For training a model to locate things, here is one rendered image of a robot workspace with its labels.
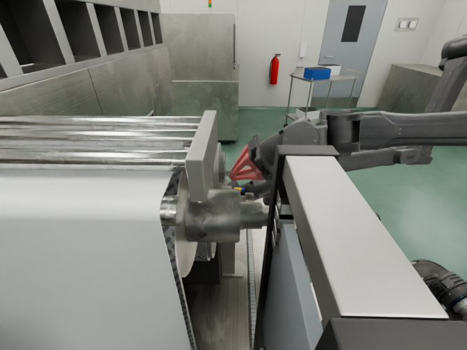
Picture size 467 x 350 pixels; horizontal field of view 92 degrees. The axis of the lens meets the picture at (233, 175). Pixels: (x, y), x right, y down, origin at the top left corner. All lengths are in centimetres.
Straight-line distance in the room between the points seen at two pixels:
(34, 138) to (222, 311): 58
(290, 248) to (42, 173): 19
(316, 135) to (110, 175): 29
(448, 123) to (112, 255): 43
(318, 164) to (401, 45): 565
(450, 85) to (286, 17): 423
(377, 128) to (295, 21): 467
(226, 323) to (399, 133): 56
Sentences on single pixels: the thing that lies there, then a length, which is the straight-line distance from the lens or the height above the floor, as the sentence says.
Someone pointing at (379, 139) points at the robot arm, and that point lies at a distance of 44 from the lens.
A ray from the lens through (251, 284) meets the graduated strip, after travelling 73.
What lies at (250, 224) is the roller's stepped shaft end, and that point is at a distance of 27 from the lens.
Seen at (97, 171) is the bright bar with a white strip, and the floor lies 144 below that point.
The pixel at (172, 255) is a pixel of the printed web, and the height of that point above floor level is 135.
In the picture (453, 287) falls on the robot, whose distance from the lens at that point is 172.
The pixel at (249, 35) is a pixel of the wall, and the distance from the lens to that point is 496.
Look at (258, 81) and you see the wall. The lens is 506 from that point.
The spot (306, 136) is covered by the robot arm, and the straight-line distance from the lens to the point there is 38.
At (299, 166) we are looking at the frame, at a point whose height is 144.
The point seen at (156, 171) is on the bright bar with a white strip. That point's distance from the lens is 18.
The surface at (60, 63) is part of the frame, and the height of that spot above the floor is 146.
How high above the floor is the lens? 153
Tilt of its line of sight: 33 degrees down
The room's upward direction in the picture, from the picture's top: straight up
